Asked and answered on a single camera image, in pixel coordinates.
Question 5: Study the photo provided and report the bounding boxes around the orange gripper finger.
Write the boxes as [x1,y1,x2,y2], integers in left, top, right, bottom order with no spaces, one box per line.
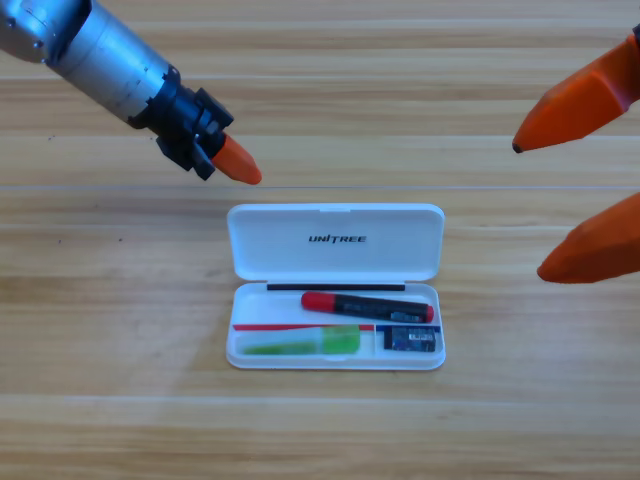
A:
[536,191,640,286]
[511,22,640,154]

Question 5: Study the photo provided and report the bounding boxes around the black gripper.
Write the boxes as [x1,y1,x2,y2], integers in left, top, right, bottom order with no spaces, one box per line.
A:
[130,65,263,186]

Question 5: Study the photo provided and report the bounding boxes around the white plastic pencil case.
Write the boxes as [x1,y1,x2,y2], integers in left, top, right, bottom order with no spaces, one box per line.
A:
[225,202,447,372]

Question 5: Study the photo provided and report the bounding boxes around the dark blue eraser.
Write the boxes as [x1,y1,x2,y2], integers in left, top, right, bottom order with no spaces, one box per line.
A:
[382,325,437,353]

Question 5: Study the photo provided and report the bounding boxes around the black marker with red cap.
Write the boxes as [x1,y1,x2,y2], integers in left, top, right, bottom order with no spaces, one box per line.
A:
[300,291,436,325]

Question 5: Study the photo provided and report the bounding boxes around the green glue stick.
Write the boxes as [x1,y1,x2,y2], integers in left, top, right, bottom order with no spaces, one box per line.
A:
[241,323,362,357]

